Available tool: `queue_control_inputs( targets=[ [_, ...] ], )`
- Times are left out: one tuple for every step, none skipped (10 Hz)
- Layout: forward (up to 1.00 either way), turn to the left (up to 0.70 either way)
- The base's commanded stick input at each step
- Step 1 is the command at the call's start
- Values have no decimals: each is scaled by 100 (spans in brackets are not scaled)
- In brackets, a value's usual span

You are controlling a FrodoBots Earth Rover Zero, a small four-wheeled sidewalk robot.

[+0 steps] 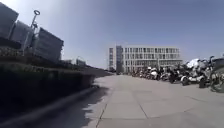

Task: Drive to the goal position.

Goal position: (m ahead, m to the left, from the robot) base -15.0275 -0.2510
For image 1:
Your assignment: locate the dark glass building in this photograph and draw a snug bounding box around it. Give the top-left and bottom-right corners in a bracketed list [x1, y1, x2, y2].
[0, 2, 65, 63]

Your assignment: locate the grey concrete slab pavement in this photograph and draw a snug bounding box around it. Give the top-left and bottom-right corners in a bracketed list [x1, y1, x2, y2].
[81, 74, 224, 128]

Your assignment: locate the white multi-storey building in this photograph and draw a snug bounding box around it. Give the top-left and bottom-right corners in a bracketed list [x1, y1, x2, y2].
[108, 45, 184, 74]

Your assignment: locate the pole with ring top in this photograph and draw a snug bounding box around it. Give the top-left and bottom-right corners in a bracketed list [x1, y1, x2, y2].
[21, 9, 41, 52]

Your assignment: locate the row of parked motorcycles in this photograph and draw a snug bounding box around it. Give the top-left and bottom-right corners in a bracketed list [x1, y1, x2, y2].
[130, 55, 224, 94]

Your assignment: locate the dark stepped wall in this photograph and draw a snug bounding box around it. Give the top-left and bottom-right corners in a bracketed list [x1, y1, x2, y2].
[0, 46, 114, 128]

